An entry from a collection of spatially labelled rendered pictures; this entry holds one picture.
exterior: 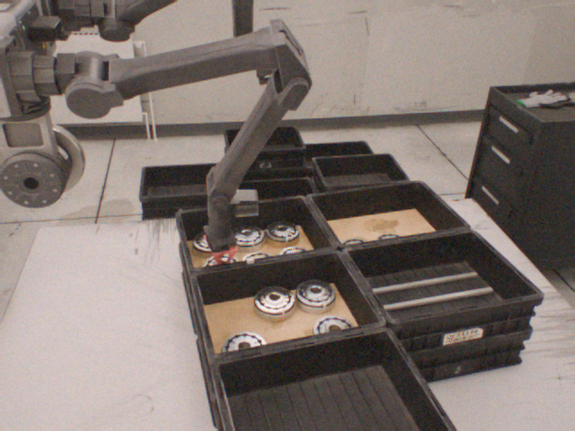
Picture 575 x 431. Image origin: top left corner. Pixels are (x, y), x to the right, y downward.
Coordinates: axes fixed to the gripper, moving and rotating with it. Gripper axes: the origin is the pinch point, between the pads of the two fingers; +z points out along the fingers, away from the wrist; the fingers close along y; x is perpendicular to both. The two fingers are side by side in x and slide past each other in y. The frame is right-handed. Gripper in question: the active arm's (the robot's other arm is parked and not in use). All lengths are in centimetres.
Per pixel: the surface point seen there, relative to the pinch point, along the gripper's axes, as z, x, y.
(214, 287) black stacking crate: 0.7, 4.5, -9.2
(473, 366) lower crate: 15, -52, -42
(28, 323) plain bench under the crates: 19, 50, 16
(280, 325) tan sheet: 5.8, -8.4, -22.6
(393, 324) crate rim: -3.8, -27.8, -40.7
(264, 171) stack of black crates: 38, -57, 120
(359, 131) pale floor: 82, -185, 247
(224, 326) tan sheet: 5.9, 4.6, -18.1
